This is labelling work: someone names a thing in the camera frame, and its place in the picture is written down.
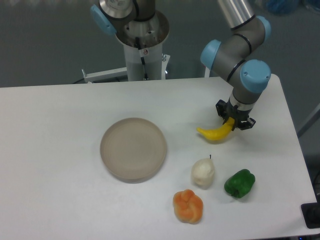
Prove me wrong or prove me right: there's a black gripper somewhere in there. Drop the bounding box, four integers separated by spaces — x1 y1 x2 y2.
215 99 256 131

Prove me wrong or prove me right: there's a yellow toy banana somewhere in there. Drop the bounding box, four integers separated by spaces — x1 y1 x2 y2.
196 117 235 141

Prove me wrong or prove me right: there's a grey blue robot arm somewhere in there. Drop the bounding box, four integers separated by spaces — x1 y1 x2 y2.
90 0 271 130

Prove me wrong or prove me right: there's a white toy pear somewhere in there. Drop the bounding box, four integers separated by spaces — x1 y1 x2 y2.
191 157 215 189

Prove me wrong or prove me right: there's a green toy bell pepper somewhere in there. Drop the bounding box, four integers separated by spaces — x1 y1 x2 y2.
224 169 256 199

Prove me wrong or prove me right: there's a grey metal leg right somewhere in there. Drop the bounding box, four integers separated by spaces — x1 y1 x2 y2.
296 104 320 138

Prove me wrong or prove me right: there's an orange knotted bread roll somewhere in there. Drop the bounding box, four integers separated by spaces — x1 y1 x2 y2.
172 189 204 224

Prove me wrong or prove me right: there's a beige round plate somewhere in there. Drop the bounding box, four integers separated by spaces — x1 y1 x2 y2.
100 117 167 182

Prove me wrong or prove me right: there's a black device at table corner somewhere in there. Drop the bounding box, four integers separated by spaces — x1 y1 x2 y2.
301 202 320 229

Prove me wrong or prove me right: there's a white metal bracket right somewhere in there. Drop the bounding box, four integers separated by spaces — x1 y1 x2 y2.
204 67 211 78

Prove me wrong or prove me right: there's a white metal bracket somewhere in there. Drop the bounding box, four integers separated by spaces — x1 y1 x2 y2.
81 67 127 83
204 67 211 78

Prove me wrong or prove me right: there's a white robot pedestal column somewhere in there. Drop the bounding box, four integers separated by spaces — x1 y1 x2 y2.
116 10 170 81

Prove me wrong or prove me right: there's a black cable on pedestal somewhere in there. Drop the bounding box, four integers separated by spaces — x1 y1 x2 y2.
135 36 149 81

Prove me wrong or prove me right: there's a white metal bracket left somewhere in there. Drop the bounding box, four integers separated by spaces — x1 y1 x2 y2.
81 67 127 83

